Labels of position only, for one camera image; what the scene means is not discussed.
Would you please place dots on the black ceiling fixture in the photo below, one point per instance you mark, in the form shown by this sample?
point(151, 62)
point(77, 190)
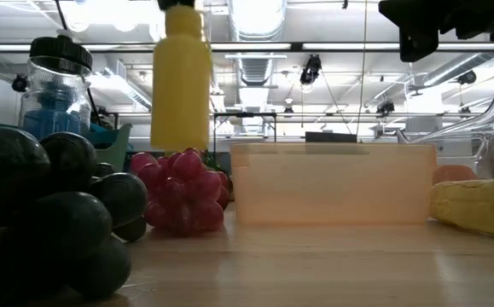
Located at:
point(310, 69)
point(467, 77)
point(19, 83)
point(385, 107)

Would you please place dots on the black rectangular box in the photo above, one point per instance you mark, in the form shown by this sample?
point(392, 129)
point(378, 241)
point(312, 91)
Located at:
point(331, 137)

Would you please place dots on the orange translucent plastic bin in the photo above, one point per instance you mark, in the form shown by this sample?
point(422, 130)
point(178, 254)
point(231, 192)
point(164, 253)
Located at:
point(332, 187)

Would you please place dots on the red toy grape bunch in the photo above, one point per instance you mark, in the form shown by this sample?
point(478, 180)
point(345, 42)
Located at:
point(182, 192)

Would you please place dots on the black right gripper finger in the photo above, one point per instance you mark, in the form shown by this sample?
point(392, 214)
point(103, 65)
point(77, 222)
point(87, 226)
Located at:
point(391, 13)

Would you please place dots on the blue squeeze bottle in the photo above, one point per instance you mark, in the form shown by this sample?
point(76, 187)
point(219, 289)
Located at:
point(54, 125)

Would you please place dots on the silver ventilation duct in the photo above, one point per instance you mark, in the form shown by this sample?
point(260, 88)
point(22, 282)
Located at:
point(257, 68)

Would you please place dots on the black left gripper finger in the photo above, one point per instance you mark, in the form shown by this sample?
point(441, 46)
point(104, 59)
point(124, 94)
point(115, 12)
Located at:
point(176, 3)

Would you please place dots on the black toy grape bunch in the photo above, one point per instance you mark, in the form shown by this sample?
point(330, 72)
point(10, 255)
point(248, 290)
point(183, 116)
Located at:
point(37, 213)

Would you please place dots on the round orange toy fruit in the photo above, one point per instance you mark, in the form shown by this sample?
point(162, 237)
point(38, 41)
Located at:
point(453, 175)

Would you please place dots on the black crossbar with light strips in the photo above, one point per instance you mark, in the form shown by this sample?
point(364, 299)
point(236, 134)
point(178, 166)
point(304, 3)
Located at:
point(297, 46)

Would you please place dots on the clear bottle black lid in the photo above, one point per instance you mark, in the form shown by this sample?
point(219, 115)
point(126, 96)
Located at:
point(61, 49)

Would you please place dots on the teal plastic bin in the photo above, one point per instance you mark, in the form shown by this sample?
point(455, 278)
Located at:
point(116, 149)

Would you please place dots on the yellow squeeze bottle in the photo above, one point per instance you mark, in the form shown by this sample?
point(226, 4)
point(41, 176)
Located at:
point(181, 94)

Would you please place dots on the yellow toy banana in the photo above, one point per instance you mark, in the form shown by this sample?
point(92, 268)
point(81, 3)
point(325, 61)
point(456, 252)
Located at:
point(477, 204)

